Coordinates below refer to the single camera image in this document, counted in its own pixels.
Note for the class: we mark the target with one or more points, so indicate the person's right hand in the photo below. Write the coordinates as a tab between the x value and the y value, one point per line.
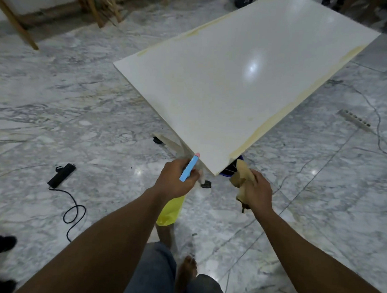
260	194

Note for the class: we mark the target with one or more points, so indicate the person's left hand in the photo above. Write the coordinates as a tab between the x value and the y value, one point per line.
171	180

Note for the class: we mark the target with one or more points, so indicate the person's left fingers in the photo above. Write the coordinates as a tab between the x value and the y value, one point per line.
194	177

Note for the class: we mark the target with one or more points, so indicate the person's right fingers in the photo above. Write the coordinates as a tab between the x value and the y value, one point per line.
249	192

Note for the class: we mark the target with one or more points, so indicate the tan cleaning cloth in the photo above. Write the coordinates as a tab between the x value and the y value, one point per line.
240	178

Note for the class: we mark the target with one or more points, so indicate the yellow spray bottle blue nozzle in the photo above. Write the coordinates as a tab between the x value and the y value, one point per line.
171	212

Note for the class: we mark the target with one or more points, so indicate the person's left forearm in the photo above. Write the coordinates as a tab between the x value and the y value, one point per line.
107	243

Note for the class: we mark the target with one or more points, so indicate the person's right forearm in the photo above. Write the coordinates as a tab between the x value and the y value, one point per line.
310	259

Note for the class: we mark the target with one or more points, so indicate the white table leg black foot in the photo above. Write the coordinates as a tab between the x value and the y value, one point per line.
171	143
205	183

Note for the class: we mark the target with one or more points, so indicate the blue bucket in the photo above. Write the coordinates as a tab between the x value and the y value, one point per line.
229	170

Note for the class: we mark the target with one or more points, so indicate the person's left foot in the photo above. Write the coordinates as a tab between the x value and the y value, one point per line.
165	235

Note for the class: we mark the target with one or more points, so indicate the person's foot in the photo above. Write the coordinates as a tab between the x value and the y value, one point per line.
186	272
165	235

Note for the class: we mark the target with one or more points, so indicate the person's right foot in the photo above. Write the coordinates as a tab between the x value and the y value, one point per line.
186	272

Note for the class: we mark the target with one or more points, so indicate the person's blue denim shorts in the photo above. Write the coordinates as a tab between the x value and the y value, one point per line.
152	274

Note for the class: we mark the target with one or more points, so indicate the white power strip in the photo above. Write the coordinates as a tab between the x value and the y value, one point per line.
354	120

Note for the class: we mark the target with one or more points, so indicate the black power adapter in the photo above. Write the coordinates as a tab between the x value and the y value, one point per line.
62	175

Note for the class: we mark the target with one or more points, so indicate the wooden easel leg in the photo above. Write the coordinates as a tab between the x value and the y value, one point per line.
14	21

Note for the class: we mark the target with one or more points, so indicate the wooden easel frame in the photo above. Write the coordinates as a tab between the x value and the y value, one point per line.
94	7

